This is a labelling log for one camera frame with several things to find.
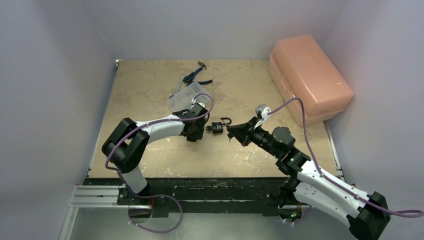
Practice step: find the small hammer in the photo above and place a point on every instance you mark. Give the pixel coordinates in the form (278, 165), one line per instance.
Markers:
(201, 65)

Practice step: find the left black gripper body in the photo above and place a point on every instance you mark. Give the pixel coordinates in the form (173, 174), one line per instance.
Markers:
(197, 132)

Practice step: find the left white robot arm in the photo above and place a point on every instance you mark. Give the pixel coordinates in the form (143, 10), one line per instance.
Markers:
(128, 141)

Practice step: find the black padlock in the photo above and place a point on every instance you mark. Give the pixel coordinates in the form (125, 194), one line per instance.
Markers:
(218, 127)

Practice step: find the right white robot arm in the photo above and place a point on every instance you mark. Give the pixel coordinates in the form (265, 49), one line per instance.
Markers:
(309, 184)

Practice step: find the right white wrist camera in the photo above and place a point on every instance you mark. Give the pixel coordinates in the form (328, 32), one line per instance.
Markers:
(262, 112)

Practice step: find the clear plastic screw box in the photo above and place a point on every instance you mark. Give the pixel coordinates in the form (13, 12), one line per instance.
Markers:
(183, 99)

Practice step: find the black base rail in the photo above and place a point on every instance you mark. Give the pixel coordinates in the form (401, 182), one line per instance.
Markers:
(228, 195)

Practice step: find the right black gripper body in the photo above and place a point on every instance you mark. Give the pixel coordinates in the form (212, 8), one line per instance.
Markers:
(248, 131)

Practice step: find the silver wrench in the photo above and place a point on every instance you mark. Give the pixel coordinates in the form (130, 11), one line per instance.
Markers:
(180, 83)

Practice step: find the pink plastic storage box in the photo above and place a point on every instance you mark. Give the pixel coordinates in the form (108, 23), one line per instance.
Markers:
(301, 69)

